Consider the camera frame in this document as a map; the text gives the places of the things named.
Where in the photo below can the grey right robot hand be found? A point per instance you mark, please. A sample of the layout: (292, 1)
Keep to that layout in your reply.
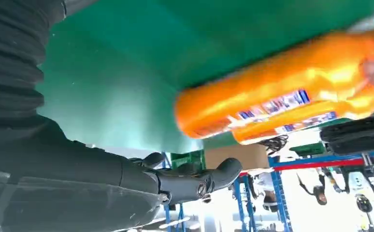
(62, 182)

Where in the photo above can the black padded seat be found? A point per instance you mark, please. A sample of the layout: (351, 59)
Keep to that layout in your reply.
(356, 134)

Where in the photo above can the red metal bar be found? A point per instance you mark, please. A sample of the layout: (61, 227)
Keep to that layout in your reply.
(334, 162)

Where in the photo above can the green plastic crate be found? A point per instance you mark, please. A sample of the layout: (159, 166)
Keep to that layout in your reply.
(307, 149)
(187, 158)

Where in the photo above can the green table mat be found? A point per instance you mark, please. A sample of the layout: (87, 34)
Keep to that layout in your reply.
(126, 64)

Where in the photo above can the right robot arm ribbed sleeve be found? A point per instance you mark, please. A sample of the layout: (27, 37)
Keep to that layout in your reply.
(11, 57)

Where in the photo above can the brown cardboard box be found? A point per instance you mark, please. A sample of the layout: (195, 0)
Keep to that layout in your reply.
(238, 157)

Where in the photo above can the blue metal rack frame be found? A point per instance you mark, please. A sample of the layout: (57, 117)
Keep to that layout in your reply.
(279, 195)

